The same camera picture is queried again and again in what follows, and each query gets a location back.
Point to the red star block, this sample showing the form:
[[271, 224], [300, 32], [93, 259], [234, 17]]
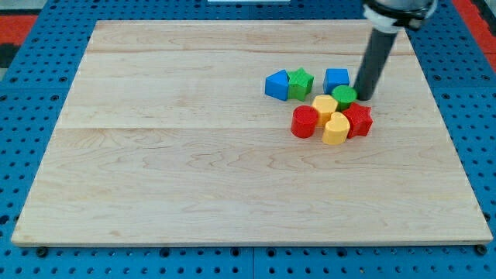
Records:
[[359, 118]]

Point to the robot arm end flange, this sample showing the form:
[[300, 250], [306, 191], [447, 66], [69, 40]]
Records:
[[389, 16]]

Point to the green star block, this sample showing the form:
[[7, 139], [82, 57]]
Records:
[[299, 84]]

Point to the red cylinder block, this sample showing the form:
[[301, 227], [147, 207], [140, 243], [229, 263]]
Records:
[[304, 120]]

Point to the blue triangular prism block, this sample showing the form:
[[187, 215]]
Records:
[[276, 85]]

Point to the light wooden board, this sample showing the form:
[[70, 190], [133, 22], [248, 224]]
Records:
[[166, 138]]

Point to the yellow hexagon block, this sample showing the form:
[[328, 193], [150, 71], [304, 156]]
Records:
[[325, 105]]

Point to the yellow heart block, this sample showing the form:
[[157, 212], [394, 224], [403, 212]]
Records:
[[336, 129]]

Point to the blue cube block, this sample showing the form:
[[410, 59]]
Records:
[[335, 77]]

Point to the green cylinder block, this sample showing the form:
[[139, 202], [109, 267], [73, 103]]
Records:
[[345, 96]]

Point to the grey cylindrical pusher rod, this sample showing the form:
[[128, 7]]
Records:
[[372, 64]]

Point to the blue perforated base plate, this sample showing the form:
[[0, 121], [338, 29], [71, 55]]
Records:
[[38, 79]]

